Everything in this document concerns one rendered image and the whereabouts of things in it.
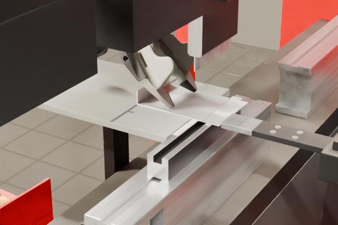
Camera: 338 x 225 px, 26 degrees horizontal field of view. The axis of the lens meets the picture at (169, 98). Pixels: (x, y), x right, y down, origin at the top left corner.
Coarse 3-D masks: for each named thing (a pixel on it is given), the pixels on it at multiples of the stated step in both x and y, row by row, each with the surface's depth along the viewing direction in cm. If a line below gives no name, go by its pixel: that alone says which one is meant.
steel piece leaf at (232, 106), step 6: (228, 102) 102; (234, 102) 102; (240, 102) 102; (246, 102) 102; (222, 108) 100; (228, 108) 100; (234, 108) 100; (240, 108) 101; (216, 114) 99; (222, 114) 99; (228, 114) 99; (204, 120) 97; (210, 120) 97; (216, 120) 97; (222, 120) 97
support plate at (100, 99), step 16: (112, 64) 116; (96, 80) 110; (112, 80) 110; (128, 80) 110; (176, 80) 110; (64, 96) 105; (80, 96) 105; (96, 96) 105; (112, 96) 105; (128, 96) 105; (224, 96) 106; (64, 112) 101; (80, 112) 100; (96, 112) 100; (112, 112) 100; (128, 112) 100; (144, 112) 100; (160, 112) 100; (112, 128) 97; (128, 128) 96; (144, 128) 95; (160, 128) 95; (176, 128) 95
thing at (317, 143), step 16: (224, 128) 96; (240, 128) 94; (256, 128) 94; (272, 128) 94; (288, 128) 94; (288, 144) 92; (304, 144) 90; (320, 144) 90; (336, 144) 85; (320, 160) 85; (336, 160) 84; (320, 176) 86; (336, 176) 85
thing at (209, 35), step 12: (204, 0) 88; (204, 12) 89; (216, 12) 92; (228, 12) 95; (192, 24) 90; (204, 24) 89; (216, 24) 92; (228, 24) 96; (192, 36) 90; (204, 36) 90; (216, 36) 93; (228, 36) 96; (192, 48) 91; (204, 48) 91; (216, 48) 96; (228, 48) 99; (204, 60) 94
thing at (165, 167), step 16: (192, 128) 96; (208, 128) 96; (160, 144) 91; (176, 144) 93; (192, 144) 93; (208, 144) 97; (160, 160) 89; (176, 160) 90; (192, 160) 94; (160, 176) 89
